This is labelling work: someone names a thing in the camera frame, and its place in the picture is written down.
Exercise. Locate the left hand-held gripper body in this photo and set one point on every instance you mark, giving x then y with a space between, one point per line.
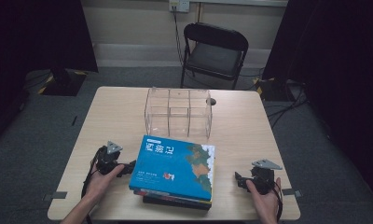
108 161

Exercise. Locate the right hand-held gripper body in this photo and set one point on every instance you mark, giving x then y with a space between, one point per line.
264 179

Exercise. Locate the blue book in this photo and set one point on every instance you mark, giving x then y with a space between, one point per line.
169 168

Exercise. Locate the clear acrylic book organizer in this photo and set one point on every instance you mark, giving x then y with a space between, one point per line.
179 107

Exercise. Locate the person's left hand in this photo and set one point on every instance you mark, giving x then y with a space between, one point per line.
100 185

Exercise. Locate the person's right hand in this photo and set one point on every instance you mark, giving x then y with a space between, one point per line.
268 205

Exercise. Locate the grey tape piece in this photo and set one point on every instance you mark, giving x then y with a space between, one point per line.
55 196
292 193

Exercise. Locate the black stand base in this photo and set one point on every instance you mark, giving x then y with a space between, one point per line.
268 88
63 84

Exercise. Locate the black folding chair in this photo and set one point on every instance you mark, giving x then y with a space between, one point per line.
215 59

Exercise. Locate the black curtain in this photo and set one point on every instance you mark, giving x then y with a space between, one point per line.
35 37
340 62

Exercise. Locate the white wall socket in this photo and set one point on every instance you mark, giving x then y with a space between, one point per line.
180 5

